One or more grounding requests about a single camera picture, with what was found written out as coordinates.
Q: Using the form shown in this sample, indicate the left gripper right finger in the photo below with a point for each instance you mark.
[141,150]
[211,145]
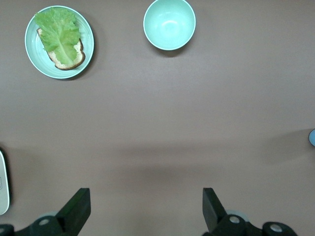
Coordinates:
[216,216]

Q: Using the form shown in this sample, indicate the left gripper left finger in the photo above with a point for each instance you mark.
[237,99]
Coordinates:
[73,214]

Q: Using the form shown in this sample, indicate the blue cup with tissue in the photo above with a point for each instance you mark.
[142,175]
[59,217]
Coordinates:
[312,138]

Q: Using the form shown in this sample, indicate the cream white appliance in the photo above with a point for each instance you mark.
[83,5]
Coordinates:
[3,186]

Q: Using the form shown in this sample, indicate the bread slice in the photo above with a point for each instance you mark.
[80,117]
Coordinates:
[78,55]

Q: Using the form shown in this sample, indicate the mint green plate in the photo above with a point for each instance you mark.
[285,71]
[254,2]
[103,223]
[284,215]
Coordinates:
[86,37]

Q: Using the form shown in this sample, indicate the green lettuce leaf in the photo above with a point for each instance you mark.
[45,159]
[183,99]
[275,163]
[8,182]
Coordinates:
[59,32]

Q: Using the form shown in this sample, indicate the mint green bowl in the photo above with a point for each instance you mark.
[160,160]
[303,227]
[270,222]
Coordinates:
[169,24]

